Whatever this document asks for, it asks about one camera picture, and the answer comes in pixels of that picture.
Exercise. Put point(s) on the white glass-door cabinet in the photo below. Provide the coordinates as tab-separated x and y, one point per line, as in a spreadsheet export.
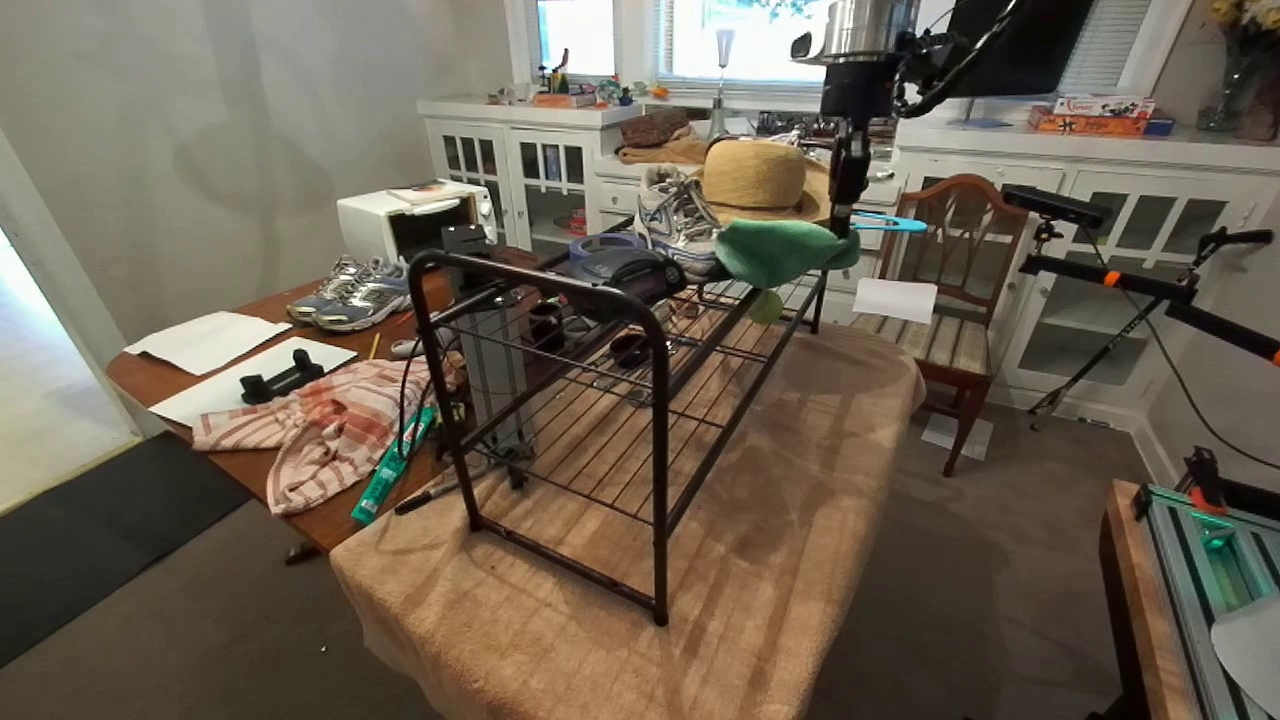
561	166

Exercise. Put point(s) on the grey white sneaker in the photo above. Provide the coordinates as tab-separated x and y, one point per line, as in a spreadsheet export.
683	222

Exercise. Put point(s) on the white printer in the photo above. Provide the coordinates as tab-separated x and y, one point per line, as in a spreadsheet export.
401	213

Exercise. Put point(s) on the light blue brush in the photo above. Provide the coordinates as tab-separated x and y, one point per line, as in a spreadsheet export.
895	226

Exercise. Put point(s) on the white round sheet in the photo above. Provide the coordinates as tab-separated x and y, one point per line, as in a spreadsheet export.
1255	652

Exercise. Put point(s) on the black metal shoe rack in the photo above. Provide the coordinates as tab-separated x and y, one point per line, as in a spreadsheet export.
661	442

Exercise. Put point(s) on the black dumbbell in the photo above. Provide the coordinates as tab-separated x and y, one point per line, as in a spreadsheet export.
280	376

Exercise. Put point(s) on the green towel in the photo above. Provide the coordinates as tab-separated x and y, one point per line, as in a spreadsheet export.
782	253

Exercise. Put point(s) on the dark blue cap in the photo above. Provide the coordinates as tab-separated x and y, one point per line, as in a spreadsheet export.
623	274

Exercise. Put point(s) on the colourful flat box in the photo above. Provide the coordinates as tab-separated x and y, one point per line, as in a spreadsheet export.
1095	118

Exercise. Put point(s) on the pink striped shirt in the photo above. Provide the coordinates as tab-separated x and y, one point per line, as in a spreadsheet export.
332	426

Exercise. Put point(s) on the white paper sheet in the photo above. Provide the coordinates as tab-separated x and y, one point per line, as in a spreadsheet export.
895	302
213	394
207	340

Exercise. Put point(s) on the wooden bench with teal frame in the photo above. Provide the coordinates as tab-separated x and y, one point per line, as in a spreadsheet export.
1132	600

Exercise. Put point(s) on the grey blue running sneaker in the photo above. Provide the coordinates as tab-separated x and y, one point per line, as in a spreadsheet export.
372	307
327	298

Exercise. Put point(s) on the straw hat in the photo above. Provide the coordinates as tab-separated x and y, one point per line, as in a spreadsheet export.
755	175

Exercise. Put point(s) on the dark brown hat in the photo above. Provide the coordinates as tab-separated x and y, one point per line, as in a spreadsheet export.
652	124

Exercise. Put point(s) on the black tripod with orange clips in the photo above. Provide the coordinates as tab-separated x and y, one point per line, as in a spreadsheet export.
1160	285

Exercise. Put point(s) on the brown wooden table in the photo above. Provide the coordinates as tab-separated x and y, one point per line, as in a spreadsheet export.
147	380

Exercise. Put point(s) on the small dark cup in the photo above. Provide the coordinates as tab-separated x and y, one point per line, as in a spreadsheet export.
547	326
629	348

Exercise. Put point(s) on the dark flower vase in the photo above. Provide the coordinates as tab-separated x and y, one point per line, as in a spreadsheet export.
1246	82

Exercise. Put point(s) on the green cloth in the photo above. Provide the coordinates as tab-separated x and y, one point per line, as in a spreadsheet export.
765	310

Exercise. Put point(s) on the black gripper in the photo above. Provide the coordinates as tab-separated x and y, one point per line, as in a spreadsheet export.
864	96

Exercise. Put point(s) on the black floor mat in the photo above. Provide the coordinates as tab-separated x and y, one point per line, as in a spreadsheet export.
93	533

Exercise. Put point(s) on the grey radiator heater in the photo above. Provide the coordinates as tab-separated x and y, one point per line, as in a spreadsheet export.
488	380

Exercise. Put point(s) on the brown wooden chair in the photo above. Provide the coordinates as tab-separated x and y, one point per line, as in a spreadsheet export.
967	253

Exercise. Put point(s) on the teal hand tool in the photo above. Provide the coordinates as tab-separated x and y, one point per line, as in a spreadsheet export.
387	474

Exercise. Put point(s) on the black flat screen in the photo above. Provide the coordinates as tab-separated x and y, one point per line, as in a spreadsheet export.
1043	47

